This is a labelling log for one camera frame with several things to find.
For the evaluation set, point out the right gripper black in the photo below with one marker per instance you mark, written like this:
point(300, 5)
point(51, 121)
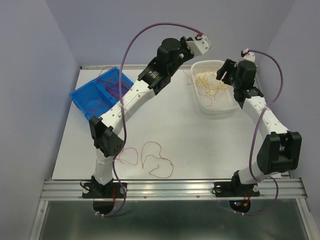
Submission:
point(228, 66)

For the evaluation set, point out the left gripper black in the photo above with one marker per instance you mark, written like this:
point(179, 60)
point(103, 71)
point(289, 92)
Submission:
point(183, 44)

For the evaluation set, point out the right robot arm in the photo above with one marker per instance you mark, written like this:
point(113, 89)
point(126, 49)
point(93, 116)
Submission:
point(280, 150)

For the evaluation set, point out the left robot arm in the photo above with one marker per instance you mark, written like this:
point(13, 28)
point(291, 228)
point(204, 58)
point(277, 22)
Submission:
point(105, 129)

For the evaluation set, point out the white perforated basket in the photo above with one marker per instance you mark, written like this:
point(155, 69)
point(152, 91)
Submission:
point(214, 97)

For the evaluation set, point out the blue plastic bin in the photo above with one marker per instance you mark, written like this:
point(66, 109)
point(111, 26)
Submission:
point(100, 94)

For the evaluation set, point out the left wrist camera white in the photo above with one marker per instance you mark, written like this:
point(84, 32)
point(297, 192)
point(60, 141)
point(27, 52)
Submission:
point(198, 45)

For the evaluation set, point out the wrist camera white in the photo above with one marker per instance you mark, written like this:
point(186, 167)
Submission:
point(248, 55)
point(198, 45)

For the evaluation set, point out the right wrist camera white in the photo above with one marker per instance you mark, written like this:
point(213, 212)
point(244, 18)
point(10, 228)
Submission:
point(248, 55)

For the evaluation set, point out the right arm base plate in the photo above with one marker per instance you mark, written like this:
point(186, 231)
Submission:
point(226, 189)

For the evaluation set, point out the aluminium front rail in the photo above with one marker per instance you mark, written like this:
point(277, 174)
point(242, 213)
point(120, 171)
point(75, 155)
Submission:
point(164, 190)

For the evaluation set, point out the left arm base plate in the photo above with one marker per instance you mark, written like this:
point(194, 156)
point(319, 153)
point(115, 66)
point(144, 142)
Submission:
point(92, 190)

